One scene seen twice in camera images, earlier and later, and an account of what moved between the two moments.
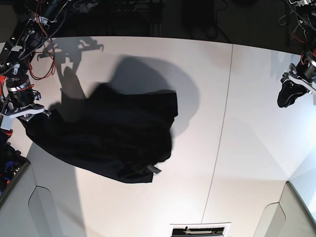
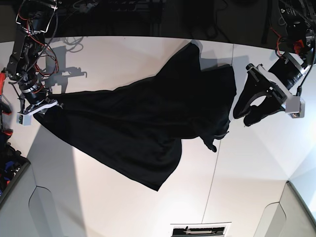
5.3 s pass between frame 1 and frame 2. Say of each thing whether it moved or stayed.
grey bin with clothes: stayed
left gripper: moved
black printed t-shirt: moved
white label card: stayed
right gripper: moved
